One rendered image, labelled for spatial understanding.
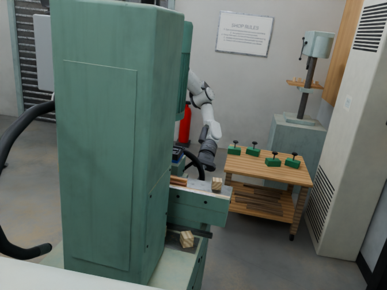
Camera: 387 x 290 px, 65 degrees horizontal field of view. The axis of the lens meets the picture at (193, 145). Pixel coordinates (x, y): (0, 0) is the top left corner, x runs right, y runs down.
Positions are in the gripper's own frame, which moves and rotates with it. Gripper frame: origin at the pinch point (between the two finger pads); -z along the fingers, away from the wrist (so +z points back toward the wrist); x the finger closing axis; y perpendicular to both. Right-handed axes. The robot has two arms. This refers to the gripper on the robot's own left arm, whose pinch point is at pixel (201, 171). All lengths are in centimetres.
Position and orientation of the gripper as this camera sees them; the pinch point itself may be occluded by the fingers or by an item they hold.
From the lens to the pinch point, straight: 155.2
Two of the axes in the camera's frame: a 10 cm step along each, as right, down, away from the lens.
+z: 2.5, -7.5, 6.2
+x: -9.5, -3.1, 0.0
